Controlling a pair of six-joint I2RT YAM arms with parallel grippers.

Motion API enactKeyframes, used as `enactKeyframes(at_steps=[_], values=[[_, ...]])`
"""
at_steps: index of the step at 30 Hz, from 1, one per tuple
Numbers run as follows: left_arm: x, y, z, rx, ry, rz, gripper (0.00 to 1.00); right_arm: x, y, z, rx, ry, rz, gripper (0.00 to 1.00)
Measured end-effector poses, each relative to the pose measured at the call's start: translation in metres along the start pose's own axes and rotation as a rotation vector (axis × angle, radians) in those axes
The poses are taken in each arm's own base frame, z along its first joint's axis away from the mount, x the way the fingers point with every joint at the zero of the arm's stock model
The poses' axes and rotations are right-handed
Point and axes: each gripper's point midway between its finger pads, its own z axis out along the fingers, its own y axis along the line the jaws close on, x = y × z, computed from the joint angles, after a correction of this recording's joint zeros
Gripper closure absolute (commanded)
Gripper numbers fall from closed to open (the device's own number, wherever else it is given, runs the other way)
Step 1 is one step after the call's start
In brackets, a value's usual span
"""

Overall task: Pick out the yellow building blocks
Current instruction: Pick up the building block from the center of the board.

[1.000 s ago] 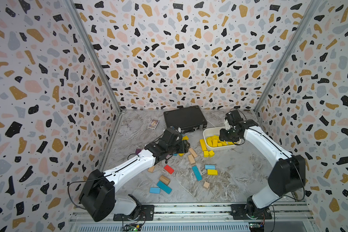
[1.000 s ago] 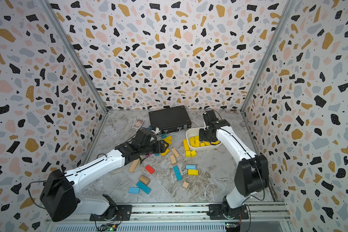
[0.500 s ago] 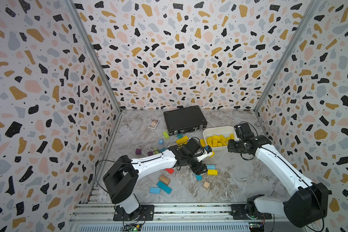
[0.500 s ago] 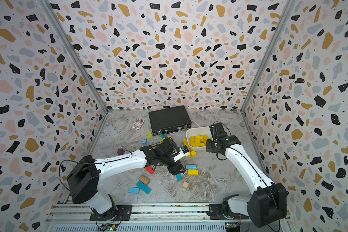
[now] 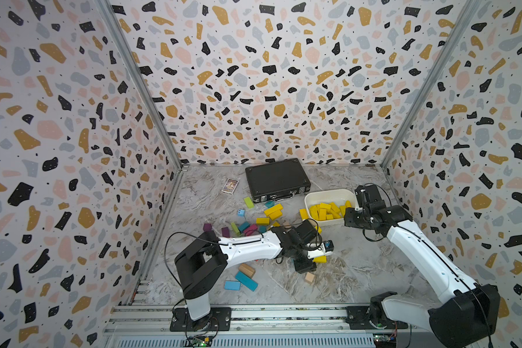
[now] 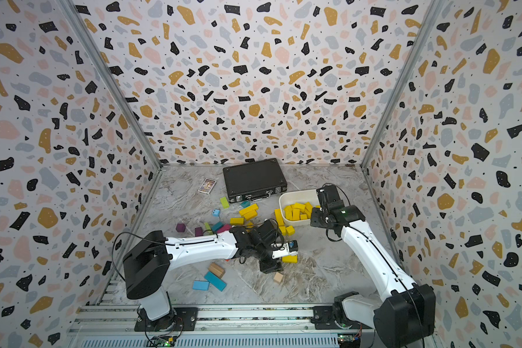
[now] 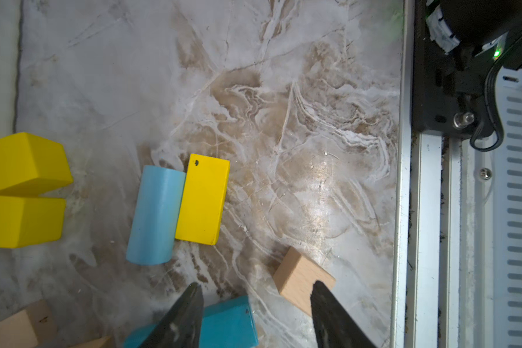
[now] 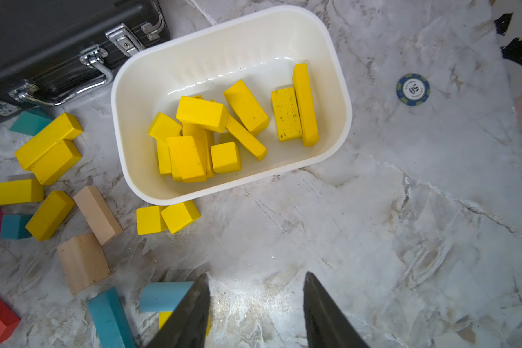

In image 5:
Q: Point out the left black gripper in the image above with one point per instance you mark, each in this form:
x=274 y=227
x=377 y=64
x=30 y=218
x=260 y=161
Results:
x=309 y=266

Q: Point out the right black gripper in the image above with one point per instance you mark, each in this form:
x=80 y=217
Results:
x=348 y=216

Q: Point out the long yellow block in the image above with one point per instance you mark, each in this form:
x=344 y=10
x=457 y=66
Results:
x=303 y=214

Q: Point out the white plastic bin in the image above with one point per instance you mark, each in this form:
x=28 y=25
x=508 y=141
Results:
x=328 y=208

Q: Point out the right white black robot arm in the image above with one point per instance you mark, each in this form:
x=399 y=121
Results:
x=467 y=311

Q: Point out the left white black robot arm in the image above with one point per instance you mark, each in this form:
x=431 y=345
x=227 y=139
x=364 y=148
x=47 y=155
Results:
x=200 y=265

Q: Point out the yellow block under large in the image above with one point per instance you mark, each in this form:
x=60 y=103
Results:
x=275 y=215

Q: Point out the small natural wood cube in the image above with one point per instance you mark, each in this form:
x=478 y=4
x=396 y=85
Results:
x=309 y=278

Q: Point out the large yellow block top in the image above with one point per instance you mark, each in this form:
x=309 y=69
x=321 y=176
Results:
x=276 y=209

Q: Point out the natural wood block front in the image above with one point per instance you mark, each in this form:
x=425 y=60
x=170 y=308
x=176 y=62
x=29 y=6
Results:
x=247 y=270

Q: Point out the teal block beside magenta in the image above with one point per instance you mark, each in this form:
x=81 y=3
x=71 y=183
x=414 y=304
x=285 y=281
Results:
x=243 y=227

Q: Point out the teal long block front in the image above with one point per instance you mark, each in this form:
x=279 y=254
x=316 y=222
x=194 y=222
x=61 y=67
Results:
x=246 y=281

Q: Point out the long green block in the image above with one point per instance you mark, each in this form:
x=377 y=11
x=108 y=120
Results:
x=235 y=229

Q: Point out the black briefcase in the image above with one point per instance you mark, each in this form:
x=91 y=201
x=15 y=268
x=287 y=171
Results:
x=277 y=180

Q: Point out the purple long block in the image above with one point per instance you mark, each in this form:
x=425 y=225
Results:
x=226 y=232

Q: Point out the small light blue block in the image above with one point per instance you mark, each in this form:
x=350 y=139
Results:
x=232 y=285

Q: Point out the small card box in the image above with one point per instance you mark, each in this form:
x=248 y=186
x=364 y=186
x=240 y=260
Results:
x=230 y=186

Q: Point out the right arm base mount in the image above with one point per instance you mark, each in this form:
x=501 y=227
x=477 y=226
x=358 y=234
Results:
x=358 y=317

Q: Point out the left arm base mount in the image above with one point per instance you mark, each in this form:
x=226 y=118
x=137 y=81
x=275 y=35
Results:
x=218 y=319

